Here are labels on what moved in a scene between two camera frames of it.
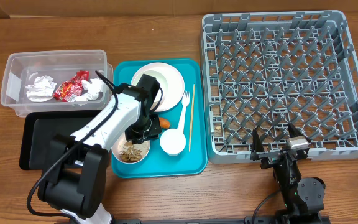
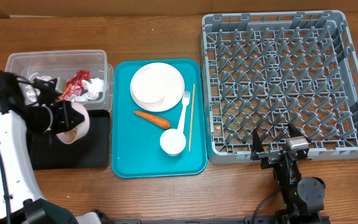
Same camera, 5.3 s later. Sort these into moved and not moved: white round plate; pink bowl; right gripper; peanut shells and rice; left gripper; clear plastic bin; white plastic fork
Moved: left gripper; peanut shells and rice; pink bowl
Not moved: right gripper; clear plastic bin; white plastic fork; white round plate
